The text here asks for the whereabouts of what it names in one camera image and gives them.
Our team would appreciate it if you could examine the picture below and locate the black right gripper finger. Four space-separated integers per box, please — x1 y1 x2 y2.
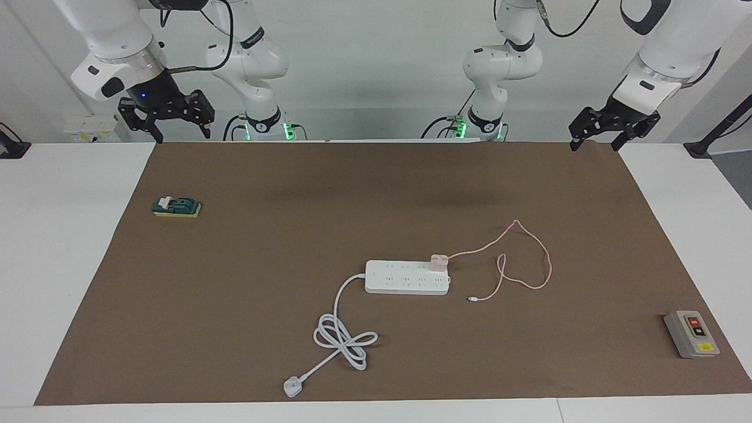
185 89 215 140
118 98 164 143

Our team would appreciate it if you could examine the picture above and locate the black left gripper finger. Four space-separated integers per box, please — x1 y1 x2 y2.
568 107 606 152
612 113 662 152

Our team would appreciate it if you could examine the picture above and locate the pink charging cable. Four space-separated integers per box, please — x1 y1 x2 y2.
446 219 553 303

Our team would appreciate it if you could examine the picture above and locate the white power strip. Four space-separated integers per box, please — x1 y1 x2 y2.
365 260 451 296

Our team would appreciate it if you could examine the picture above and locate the black angled stand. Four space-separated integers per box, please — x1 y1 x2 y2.
683 94 752 159

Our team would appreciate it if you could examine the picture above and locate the brown table mat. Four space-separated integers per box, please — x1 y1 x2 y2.
34 140 752 406

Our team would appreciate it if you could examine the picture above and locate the black base cable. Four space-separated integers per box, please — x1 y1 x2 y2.
223 113 250 142
420 88 476 142

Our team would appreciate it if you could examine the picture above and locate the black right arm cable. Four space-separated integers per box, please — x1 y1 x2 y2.
159 0 233 74

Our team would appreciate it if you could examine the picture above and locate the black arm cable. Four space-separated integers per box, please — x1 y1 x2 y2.
532 0 721 89
159 0 233 74

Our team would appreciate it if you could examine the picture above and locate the white wall socket box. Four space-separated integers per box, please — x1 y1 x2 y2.
63 115 127 143

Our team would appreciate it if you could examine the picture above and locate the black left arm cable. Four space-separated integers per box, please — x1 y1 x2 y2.
532 0 721 89

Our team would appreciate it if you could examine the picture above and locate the green knife switch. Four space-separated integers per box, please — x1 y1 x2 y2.
152 196 202 219

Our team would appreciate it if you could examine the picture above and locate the grey push-button switch box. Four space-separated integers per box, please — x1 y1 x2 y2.
663 310 720 360

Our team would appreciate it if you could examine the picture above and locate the white power strip cord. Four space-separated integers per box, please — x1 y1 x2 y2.
283 273 378 398

